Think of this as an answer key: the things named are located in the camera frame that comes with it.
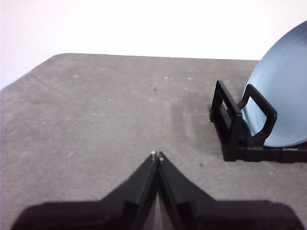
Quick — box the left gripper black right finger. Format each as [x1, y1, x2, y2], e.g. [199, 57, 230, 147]
[157, 150, 304, 230]

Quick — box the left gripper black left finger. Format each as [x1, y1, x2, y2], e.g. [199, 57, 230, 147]
[11, 151, 159, 230]

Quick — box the blue plate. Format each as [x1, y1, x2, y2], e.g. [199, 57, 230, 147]
[241, 20, 307, 148]

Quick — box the black plate rack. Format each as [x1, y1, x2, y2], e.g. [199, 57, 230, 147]
[209, 80, 307, 163]

